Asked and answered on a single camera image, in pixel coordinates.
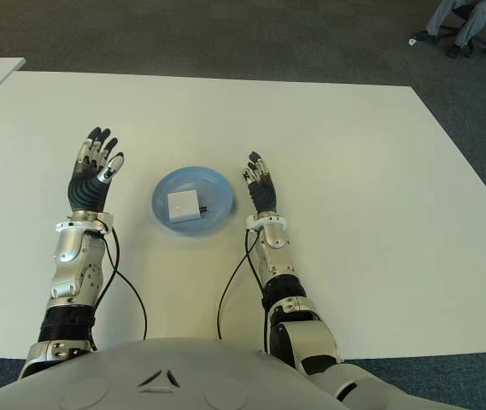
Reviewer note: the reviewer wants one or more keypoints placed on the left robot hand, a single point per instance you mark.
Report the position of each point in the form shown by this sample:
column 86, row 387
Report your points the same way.
column 86, row 190

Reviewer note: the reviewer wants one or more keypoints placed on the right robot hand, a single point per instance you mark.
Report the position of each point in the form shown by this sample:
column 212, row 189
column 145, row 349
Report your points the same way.
column 263, row 192

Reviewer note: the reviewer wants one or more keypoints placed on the white square charger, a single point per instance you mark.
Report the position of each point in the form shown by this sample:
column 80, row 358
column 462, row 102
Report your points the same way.
column 183, row 206

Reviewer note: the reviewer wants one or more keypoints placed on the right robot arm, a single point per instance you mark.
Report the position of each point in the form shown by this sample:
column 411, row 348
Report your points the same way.
column 279, row 260

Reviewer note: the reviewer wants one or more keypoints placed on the blue round plate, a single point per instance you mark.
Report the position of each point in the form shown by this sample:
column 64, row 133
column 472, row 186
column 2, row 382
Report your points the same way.
column 212, row 190

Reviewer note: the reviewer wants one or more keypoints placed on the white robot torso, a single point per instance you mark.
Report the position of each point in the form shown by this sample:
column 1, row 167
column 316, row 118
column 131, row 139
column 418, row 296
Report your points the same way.
column 161, row 380

